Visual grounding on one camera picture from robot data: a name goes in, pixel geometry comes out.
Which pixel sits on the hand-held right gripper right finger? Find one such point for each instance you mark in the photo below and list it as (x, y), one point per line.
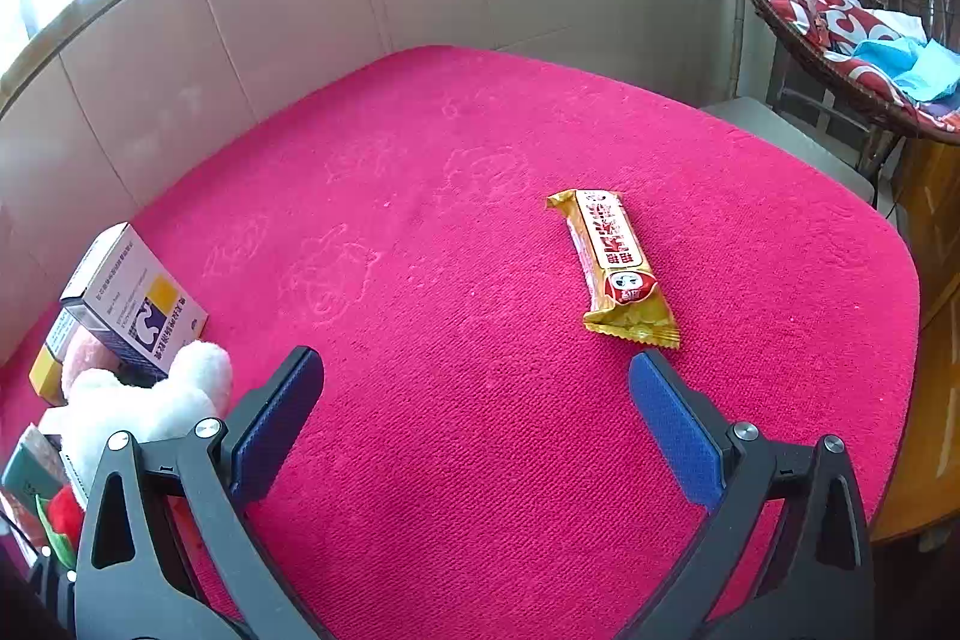
(675, 430)

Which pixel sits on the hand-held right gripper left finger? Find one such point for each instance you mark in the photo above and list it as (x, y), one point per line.
(274, 430)

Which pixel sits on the yellow snack bar packet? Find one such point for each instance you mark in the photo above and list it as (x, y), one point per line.
(611, 257)

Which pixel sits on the blue white medicine box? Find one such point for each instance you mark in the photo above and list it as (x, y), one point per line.
(127, 295)

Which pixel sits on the yellow and white box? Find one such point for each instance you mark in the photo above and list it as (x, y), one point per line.
(49, 370)

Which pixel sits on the teal white small box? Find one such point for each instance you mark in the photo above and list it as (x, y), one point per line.
(26, 467)

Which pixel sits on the white plush toy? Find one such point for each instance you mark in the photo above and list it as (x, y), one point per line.
(135, 407)

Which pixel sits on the wooden cabinet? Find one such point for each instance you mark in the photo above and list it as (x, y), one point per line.
(930, 385)

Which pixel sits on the red fleece mat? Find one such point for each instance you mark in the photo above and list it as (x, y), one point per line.
(450, 235)

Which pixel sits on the grey stool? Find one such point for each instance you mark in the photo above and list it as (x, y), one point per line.
(780, 138)

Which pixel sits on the blue cloth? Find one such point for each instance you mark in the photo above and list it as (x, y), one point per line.
(930, 70)

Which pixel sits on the red patterned seat cushion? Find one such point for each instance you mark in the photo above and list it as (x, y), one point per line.
(847, 21)

